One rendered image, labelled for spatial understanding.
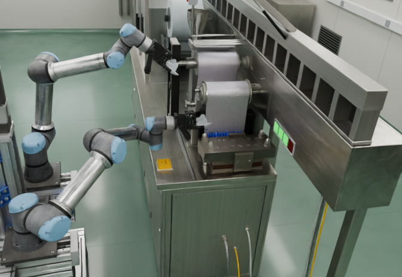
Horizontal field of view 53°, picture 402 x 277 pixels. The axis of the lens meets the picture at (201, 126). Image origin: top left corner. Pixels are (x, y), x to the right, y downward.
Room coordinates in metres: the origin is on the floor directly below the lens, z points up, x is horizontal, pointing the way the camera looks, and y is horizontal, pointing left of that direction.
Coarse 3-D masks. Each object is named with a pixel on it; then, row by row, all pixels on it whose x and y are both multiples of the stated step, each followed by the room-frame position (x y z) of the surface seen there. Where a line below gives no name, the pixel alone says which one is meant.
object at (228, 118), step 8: (240, 104) 2.00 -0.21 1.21; (208, 112) 1.95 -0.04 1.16; (216, 112) 1.96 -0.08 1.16; (224, 112) 1.98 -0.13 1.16; (232, 112) 1.99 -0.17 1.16; (240, 112) 2.00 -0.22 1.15; (208, 120) 1.95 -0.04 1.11; (216, 120) 1.96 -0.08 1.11; (224, 120) 1.98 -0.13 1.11; (232, 120) 1.99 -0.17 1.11; (240, 120) 2.00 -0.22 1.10; (208, 128) 1.95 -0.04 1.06; (216, 128) 1.97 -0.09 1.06; (224, 128) 1.98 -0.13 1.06; (232, 128) 1.99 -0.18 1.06; (240, 128) 2.00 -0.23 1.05
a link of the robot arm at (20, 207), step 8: (16, 200) 1.27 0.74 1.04; (24, 200) 1.27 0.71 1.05; (32, 200) 1.27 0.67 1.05; (16, 208) 1.22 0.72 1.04; (24, 208) 1.23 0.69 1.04; (32, 208) 1.24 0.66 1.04; (16, 216) 1.22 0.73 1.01; (24, 216) 1.21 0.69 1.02; (16, 224) 1.22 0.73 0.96; (24, 224) 1.20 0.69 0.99
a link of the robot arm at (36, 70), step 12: (120, 48) 1.83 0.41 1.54; (36, 60) 1.80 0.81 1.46; (72, 60) 1.76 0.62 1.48; (84, 60) 1.76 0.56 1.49; (96, 60) 1.75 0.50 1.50; (108, 60) 1.73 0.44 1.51; (120, 60) 1.74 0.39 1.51; (36, 72) 1.73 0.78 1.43; (60, 72) 1.74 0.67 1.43; (72, 72) 1.74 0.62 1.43; (84, 72) 1.76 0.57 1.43
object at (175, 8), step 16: (160, 0) 2.92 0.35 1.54; (176, 0) 2.95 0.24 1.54; (208, 0) 3.01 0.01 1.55; (160, 16) 2.92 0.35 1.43; (176, 16) 2.95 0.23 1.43; (208, 16) 3.01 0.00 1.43; (160, 32) 2.92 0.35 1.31; (176, 32) 2.95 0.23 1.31; (208, 32) 3.01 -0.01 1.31; (144, 64) 3.07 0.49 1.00; (160, 80) 2.93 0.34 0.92
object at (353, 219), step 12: (276, 144) 2.21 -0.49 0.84; (276, 156) 2.21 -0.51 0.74; (348, 216) 1.36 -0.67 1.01; (360, 216) 1.33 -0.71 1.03; (348, 228) 1.34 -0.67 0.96; (360, 228) 1.34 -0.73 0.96; (348, 240) 1.33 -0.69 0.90; (336, 252) 1.36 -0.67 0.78; (348, 252) 1.33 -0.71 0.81; (336, 264) 1.34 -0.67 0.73; (348, 264) 1.34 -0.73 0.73; (336, 276) 1.33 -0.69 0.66
